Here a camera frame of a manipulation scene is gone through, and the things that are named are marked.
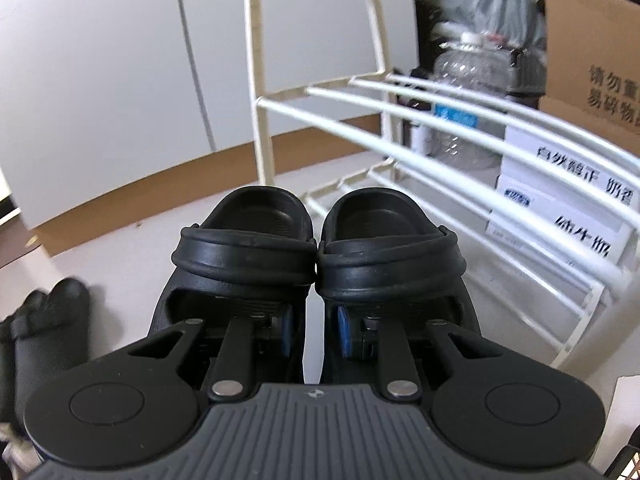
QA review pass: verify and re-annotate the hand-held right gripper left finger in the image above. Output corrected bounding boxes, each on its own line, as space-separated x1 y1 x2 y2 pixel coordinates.
125 305 296 403

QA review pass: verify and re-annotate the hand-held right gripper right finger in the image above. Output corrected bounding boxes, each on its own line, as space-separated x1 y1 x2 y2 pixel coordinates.
336 305 506 402

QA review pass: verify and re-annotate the black strap rubber clog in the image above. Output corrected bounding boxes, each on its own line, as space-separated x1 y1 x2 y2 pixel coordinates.
315 187 485 391
149 186 322 391

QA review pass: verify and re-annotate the white shoe rack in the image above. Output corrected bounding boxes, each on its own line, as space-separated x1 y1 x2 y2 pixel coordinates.
242 0 640 370

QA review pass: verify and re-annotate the dark glass bottle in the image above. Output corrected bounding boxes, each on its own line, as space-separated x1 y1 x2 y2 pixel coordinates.
409 97 436 157

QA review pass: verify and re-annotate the white blue-label carton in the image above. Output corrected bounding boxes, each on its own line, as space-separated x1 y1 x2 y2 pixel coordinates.
485 175 633 273

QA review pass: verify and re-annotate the clear plastic water bottle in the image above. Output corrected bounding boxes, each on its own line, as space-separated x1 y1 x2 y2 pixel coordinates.
431 31 512 173

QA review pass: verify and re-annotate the white paper sheet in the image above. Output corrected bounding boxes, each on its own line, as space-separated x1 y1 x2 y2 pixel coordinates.
606 374 640 443

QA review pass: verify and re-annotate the white cabinet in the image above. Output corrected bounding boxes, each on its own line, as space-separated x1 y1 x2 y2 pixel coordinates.
0 0 421 261

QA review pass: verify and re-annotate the black orange object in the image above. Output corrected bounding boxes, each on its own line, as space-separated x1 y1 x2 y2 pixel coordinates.
604 439 640 480

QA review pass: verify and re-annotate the grey plastic bag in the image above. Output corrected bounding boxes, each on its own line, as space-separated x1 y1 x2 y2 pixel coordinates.
437 0 548 58

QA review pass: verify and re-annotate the brown cardboard box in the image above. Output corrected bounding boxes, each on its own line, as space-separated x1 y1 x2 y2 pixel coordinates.
537 0 640 137

